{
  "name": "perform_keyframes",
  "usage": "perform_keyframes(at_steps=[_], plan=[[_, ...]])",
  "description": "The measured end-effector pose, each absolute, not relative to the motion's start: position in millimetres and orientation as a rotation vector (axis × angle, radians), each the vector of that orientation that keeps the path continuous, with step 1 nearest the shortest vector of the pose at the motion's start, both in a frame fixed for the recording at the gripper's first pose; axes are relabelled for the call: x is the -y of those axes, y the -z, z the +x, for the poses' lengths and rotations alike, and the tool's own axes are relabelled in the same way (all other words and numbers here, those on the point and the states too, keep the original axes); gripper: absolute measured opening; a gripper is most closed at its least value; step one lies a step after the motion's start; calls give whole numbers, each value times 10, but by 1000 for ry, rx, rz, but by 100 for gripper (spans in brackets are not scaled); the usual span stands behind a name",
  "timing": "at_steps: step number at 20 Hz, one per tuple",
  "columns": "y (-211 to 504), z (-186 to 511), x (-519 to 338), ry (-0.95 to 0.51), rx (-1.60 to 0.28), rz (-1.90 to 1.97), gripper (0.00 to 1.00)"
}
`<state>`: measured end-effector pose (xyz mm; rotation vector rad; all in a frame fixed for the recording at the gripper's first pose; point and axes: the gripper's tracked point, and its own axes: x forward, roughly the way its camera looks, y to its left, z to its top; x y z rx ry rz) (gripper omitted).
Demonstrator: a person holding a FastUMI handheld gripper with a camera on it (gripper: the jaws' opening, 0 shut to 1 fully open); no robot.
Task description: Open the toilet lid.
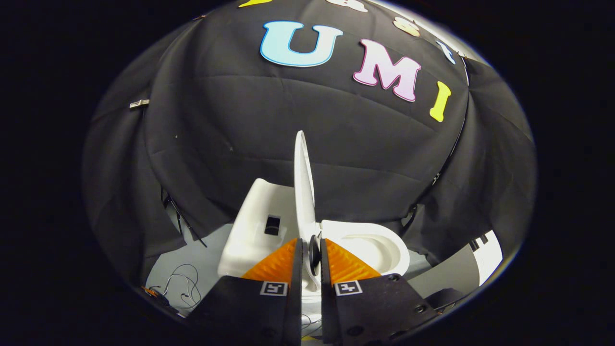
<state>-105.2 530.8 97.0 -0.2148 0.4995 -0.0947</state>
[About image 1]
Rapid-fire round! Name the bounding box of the white ceramic toilet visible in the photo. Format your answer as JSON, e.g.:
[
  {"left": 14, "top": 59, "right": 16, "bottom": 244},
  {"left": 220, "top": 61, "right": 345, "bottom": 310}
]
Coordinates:
[{"left": 219, "top": 178, "right": 410, "bottom": 308}]

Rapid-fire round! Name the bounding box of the white toilet lid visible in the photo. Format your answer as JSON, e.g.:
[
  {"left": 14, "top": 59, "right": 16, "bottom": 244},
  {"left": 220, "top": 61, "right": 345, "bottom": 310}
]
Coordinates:
[{"left": 294, "top": 130, "right": 320, "bottom": 242}]

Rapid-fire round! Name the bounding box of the white toilet seat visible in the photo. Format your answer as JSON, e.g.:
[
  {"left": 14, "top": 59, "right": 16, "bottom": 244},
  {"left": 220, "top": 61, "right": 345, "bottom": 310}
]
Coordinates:
[{"left": 320, "top": 220, "right": 410, "bottom": 275}]

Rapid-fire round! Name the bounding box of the black metal stand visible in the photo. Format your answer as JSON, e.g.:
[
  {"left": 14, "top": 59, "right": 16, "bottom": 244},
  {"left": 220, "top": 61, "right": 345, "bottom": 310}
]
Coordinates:
[{"left": 161, "top": 187, "right": 208, "bottom": 248}]

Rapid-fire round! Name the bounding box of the black backdrop cloth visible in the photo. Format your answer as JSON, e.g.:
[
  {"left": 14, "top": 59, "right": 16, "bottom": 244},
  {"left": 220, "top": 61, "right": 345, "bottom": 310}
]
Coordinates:
[{"left": 82, "top": 0, "right": 537, "bottom": 289}]

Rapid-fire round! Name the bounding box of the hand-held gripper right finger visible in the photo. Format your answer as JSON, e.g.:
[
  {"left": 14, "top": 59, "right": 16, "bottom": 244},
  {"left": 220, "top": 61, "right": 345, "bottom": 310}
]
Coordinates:
[{"left": 320, "top": 238, "right": 438, "bottom": 346}]

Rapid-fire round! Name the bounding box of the black round knob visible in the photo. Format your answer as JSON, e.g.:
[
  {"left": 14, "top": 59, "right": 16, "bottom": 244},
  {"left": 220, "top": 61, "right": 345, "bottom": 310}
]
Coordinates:
[{"left": 308, "top": 234, "right": 322, "bottom": 277}]

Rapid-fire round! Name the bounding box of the black white striped board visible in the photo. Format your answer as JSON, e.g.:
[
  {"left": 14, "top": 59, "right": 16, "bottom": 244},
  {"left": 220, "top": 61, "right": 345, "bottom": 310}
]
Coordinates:
[{"left": 468, "top": 230, "right": 504, "bottom": 286}]

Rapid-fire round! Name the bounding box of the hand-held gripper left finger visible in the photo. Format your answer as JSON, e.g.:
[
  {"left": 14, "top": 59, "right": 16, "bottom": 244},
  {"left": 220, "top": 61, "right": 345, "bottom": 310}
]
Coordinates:
[{"left": 190, "top": 238, "right": 305, "bottom": 346}]

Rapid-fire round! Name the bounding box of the thin white cable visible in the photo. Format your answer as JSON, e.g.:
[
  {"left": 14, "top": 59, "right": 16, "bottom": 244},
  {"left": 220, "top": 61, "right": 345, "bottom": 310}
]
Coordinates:
[{"left": 162, "top": 263, "right": 202, "bottom": 309}]

